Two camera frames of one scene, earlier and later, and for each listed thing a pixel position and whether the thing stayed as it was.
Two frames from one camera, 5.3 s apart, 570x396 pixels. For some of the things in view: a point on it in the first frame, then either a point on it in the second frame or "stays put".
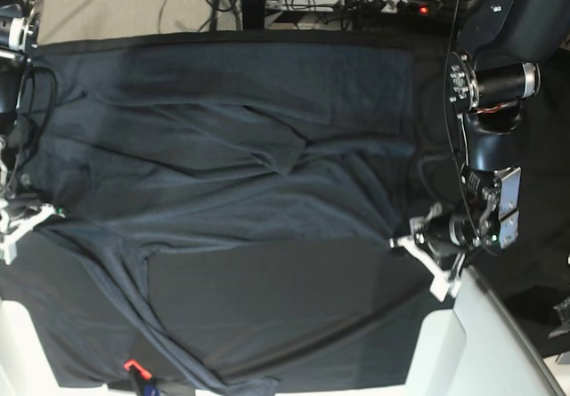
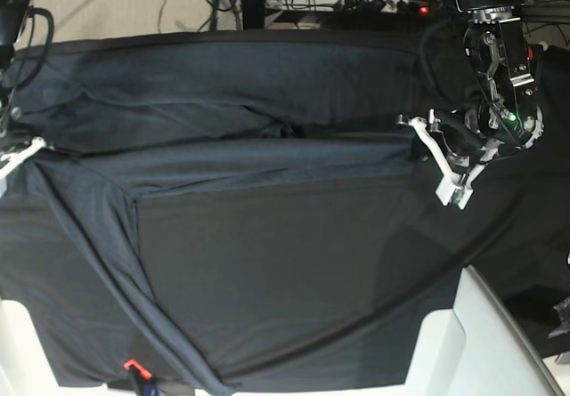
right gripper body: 442,241 -> 467,141
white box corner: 478,347 stays put
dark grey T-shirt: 226,211 stays put
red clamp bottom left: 144,378 stays put
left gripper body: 15,222 -> 8,161
